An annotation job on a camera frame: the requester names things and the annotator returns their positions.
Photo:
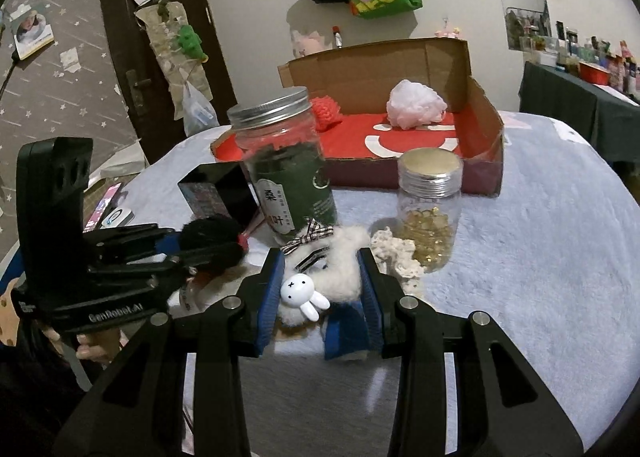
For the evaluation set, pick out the black fluffy pompom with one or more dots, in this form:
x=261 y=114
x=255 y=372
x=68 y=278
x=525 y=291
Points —
x=212 y=244

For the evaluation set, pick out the white fluffy plush with bunny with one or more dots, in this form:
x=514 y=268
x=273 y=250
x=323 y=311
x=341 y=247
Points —
x=328 y=254

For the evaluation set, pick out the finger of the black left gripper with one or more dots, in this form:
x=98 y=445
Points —
x=165 y=277
x=133 y=238

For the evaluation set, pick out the white mesh pouf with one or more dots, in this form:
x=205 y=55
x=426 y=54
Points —
x=412 y=105

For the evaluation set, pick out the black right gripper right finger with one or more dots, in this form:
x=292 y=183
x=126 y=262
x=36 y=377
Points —
x=503 y=406

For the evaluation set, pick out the small jar with gold beads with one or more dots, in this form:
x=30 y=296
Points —
x=429 y=203

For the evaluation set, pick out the white charger device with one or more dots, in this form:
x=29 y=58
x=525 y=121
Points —
x=120 y=216

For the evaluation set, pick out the plastic bag on door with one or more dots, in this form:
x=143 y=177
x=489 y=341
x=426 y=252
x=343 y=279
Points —
x=198 y=113

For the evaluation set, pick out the green dinosaur plush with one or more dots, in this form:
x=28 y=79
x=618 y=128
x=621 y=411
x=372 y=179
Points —
x=190 y=44

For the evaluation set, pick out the red cardboard box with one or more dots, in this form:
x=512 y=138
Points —
x=381 y=100

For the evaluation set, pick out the dark green side table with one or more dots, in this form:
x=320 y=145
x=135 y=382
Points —
x=610 y=125

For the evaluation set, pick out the person left hand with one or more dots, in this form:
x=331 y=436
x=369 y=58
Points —
x=99 y=347

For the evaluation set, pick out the colourful black small box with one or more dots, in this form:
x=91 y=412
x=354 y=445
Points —
x=220 y=188

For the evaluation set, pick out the red mesh pouf in box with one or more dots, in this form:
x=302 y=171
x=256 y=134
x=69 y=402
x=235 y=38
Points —
x=327 y=112

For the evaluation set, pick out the pink pig plush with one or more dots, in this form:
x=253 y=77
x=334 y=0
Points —
x=305 y=45

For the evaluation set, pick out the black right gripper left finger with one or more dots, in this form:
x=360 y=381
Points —
x=136 y=407

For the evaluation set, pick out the large jar with green leaves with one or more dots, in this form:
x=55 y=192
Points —
x=282 y=153

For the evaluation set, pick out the cream lace scrunchie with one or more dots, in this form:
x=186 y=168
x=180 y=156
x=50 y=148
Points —
x=394 y=256

